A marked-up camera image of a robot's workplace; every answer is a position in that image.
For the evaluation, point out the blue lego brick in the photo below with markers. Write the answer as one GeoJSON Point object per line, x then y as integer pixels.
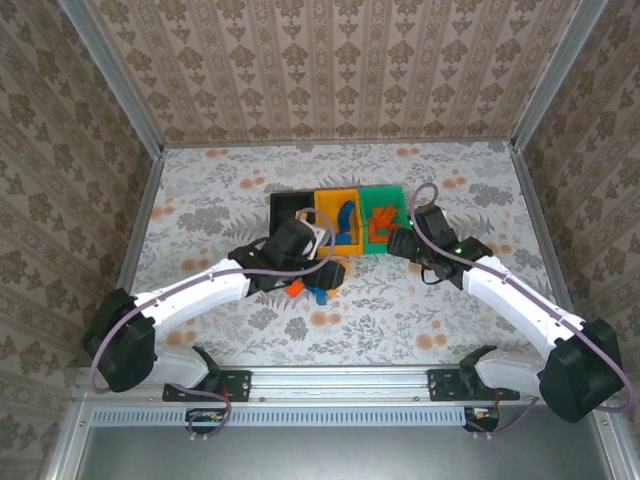
{"type": "Point", "coordinates": [320, 296]}
{"type": "Point", "coordinates": [344, 238]}
{"type": "Point", "coordinates": [345, 212]}

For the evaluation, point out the orange lego brick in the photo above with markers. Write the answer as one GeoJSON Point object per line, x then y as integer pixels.
{"type": "Point", "coordinates": [295, 288]}
{"type": "Point", "coordinates": [379, 236]}
{"type": "Point", "coordinates": [385, 216]}

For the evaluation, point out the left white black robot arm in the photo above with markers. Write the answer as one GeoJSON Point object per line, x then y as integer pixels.
{"type": "Point", "coordinates": [200, 290]}

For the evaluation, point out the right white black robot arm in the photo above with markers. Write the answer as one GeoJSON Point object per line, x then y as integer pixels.
{"type": "Point", "coordinates": [515, 305]}

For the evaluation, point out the green plastic bin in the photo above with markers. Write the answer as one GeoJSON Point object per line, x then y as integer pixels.
{"type": "Point", "coordinates": [395, 197]}

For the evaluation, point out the black plastic bin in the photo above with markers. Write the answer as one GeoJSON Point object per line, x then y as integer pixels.
{"type": "Point", "coordinates": [287, 205]}

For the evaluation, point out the yellow plastic bin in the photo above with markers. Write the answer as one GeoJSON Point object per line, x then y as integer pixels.
{"type": "Point", "coordinates": [325, 200]}

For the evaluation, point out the grey metal panel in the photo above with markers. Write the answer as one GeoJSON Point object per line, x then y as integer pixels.
{"type": "Point", "coordinates": [350, 455]}

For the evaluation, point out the black controller board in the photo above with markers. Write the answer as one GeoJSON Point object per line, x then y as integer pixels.
{"type": "Point", "coordinates": [482, 417]}
{"type": "Point", "coordinates": [207, 417]}

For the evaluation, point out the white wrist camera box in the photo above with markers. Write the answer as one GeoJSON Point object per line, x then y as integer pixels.
{"type": "Point", "coordinates": [316, 240]}

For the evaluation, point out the aluminium frame rail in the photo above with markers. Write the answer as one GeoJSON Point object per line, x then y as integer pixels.
{"type": "Point", "coordinates": [340, 144]}
{"type": "Point", "coordinates": [340, 385]}
{"type": "Point", "coordinates": [541, 225]}
{"type": "Point", "coordinates": [134, 255]}

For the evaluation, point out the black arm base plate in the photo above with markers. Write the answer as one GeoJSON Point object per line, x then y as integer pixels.
{"type": "Point", "coordinates": [235, 385]}
{"type": "Point", "coordinates": [445, 385]}

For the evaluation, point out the aluminium frame post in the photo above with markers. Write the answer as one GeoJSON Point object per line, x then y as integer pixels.
{"type": "Point", "coordinates": [556, 75]}
{"type": "Point", "coordinates": [116, 80]}

